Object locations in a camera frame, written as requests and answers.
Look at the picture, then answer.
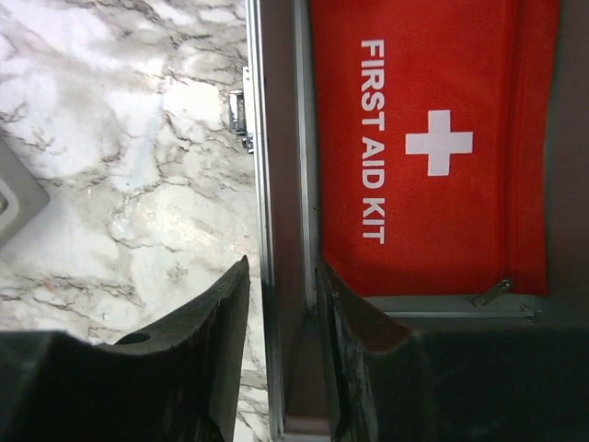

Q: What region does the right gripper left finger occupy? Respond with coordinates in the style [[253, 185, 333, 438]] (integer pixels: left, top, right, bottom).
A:
[[1, 260, 250, 441]]

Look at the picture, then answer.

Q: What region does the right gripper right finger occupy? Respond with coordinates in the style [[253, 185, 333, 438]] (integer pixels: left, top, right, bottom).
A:
[[318, 266, 588, 441]]

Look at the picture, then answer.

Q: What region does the grey plastic divided tray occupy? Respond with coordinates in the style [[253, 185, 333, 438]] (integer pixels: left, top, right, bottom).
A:
[[0, 140, 51, 246]]

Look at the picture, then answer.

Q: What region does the red first aid pouch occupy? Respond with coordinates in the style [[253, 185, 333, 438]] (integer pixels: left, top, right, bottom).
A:
[[310, 1, 560, 297]]

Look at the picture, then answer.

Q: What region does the grey metal medicine case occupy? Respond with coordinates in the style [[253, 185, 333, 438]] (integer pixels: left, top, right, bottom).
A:
[[229, 1, 588, 441]]

